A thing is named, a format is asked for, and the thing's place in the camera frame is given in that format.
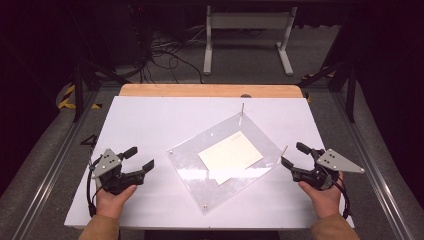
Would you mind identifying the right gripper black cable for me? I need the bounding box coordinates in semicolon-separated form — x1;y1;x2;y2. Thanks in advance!
332;176;353;220

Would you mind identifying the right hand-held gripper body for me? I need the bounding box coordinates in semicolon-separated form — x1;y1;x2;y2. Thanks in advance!
290;148;366;192

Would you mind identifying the clear acrylic photo frame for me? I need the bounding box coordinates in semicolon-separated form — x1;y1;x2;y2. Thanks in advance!
165;103;289;214

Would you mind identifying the white metal table frame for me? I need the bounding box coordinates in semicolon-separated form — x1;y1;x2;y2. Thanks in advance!
202;4;298;77

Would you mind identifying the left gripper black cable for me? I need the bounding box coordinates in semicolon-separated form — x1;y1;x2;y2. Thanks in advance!
85;155;105;218

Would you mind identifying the person's left hand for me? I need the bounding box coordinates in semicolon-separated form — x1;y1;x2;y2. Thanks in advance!
95;184;138;220

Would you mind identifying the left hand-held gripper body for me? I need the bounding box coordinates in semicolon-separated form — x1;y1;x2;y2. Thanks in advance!
91;148;146;196

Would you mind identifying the black triangular bracket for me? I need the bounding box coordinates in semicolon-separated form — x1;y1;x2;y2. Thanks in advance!
79;133;99;148

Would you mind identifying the black metal stand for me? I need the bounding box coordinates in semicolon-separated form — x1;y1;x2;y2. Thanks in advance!
66;6;132;123
298;59;360;123

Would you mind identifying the bundle of black floor cables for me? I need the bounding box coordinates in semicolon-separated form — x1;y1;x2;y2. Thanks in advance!
133;26;205;84

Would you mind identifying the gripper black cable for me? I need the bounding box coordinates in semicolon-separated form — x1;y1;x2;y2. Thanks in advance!
85;155;105;218
332;176;353;220

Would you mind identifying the yellow black hazard tape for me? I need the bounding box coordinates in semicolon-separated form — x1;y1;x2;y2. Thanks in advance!
58;83;103;110
301;69;336;81

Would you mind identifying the painting print card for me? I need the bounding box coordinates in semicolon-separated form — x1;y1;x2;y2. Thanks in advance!
197;130;264;186

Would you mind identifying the person's right hand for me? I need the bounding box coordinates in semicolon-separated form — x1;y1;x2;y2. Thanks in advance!
297;171;345;220

